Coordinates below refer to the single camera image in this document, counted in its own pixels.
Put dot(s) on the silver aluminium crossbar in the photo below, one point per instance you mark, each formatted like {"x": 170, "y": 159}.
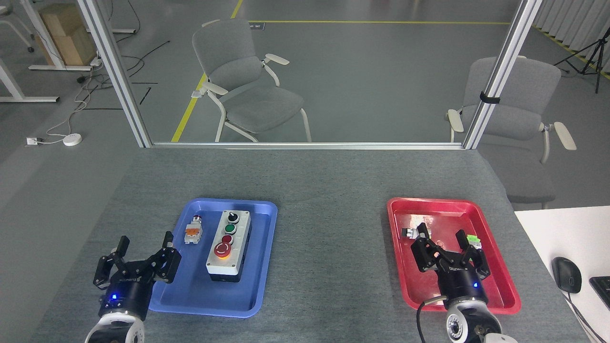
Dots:
{"x": 305, "y": 145}

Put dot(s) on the white side desk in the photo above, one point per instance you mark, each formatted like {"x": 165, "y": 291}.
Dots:
{"x": 562, "y": 233}

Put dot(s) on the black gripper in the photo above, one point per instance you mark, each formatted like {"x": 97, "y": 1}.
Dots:
{"x": 461, "y": 286}
{"x": 127, "y": 295}

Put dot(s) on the red push button switch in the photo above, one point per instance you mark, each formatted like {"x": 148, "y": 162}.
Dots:
{"x": 193, "y": 231}

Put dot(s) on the blue plastic tray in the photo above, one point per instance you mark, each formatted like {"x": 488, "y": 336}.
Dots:
{"x": 257, "y": 267}

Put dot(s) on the grey control box with buttons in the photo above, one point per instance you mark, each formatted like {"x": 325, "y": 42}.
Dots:
{"x": 228, "y": 245}

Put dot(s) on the grey chair with white armrests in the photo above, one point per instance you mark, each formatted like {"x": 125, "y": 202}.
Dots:
{"x": 517, "y": 109}
{"x": 248, "y": 90}

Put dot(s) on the black tripod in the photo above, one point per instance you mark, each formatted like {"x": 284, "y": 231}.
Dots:
{"x": 595, "y": 52}

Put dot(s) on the white desk frame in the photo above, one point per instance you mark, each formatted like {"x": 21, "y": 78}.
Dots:
{"x": 28, "y": 98}

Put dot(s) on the black push button switch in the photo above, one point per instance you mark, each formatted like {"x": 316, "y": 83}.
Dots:
{"x": 410, "y": 232}

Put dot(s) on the white floor socket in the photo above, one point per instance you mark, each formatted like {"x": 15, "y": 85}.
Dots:
{"x": 32, "y": 141}

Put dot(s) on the red plastic tray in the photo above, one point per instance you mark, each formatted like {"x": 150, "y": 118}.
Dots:
{"x": 495, "y": 281}

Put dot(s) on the green push button switch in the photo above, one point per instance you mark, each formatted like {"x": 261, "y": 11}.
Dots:
{"x": 474, "y": 238}

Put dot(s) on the white round floor device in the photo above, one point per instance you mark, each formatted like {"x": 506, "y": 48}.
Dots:
{"x": 72, "y": 139}

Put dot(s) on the black keyboard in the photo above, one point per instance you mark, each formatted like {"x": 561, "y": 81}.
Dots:
{"x": 601, "y": 290}

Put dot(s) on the black computer mouse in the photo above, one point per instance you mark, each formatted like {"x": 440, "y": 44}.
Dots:
{"x": 566, "y": 275}

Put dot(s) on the silver aluminium post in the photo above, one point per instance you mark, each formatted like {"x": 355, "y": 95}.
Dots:
{"x": 116, "y": 71}
{"x": 500, "y": 71}

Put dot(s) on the brown cardboard box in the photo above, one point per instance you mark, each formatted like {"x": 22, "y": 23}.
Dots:
{"x": 66, "y": 35}

